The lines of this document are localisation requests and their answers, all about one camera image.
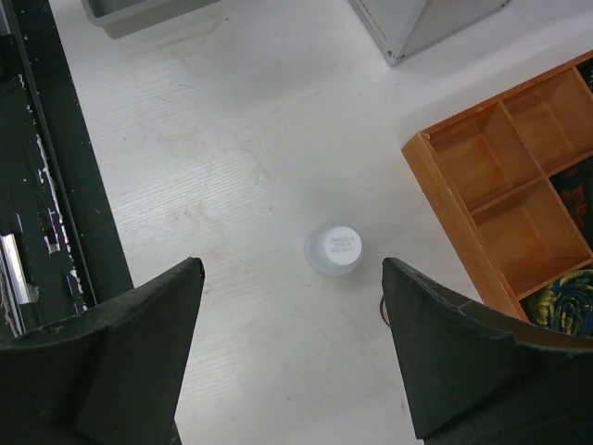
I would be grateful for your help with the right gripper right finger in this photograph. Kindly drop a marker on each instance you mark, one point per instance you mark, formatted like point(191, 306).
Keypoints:
point(474, 375)

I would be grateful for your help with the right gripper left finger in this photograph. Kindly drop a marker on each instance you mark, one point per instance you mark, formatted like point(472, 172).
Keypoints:
point(110, 375)

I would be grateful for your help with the small white bottle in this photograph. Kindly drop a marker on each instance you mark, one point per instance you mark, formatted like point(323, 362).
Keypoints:
point(334, 249)

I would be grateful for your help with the grey metal box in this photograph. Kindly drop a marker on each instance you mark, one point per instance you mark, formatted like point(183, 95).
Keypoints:
point(403, 28)

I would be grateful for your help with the grey plastic insert tray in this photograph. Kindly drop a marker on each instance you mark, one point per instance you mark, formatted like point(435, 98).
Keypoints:
point(119, 18)

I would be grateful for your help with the brown bottle orange cap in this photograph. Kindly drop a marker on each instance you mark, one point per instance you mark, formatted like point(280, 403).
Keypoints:
point(383, 311)

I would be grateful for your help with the rolled tie yellow blue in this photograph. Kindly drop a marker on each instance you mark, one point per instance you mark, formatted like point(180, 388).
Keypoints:
point(563, 306)

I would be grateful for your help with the wooden compartment tray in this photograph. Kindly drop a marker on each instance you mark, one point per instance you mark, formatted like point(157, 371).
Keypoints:
point(486, 174)

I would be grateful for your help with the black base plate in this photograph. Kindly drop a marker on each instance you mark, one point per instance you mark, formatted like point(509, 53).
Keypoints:
point(54, 206)

